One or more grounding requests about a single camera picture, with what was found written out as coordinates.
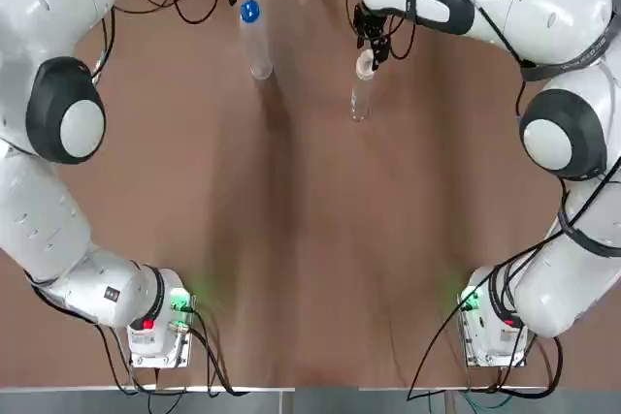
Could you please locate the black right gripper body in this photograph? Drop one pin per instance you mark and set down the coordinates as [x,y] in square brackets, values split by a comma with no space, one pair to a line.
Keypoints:
[369,19]

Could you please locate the clear condiment bottle white cap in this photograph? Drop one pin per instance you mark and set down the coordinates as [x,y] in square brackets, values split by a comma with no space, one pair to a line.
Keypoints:
[361,94]

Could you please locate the clear drink bottle blue cap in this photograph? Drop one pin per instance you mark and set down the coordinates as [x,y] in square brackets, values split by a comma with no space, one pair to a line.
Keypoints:
[257,41]

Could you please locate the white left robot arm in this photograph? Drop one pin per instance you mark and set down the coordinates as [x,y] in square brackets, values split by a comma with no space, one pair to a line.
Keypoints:
[48,220]

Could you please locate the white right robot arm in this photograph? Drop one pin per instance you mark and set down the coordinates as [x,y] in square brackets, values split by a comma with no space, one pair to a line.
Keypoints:
[558,11]

